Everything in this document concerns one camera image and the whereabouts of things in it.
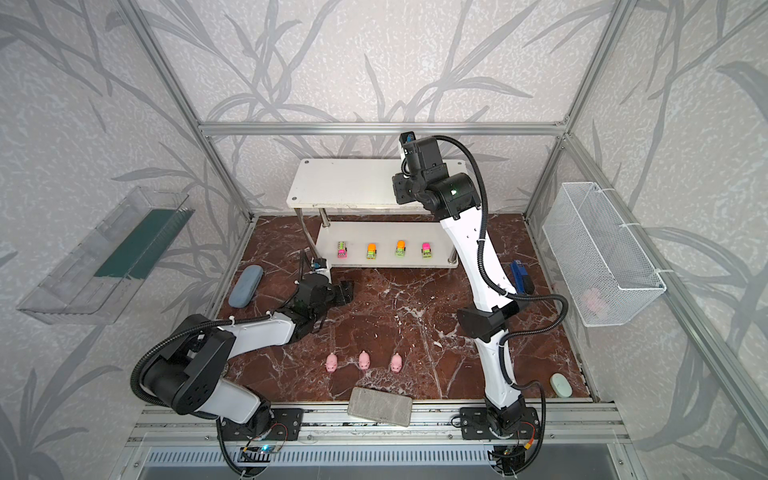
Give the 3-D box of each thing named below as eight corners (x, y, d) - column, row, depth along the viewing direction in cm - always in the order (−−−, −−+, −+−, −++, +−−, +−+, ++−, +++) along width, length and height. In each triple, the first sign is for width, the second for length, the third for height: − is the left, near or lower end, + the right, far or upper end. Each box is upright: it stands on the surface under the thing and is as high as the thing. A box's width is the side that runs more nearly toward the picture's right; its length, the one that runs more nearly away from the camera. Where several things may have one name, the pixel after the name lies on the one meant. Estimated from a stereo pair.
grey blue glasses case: (230, 308, 97) (226, 303, 94) (246, 269, 107) (242, 264, 104) (250, 308, 97) (245, 303, 94) (264, 269, 107) (260, 264, 104)
